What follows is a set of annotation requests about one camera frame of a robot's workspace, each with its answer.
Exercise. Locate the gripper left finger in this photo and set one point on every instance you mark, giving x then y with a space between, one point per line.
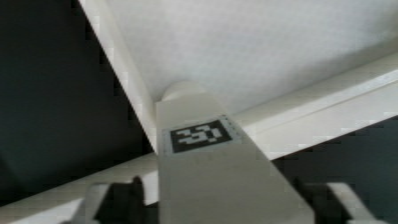
113 206

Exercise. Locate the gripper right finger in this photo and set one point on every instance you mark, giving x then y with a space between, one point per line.
335 203

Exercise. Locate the white desk top tray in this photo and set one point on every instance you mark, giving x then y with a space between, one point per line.
291 57

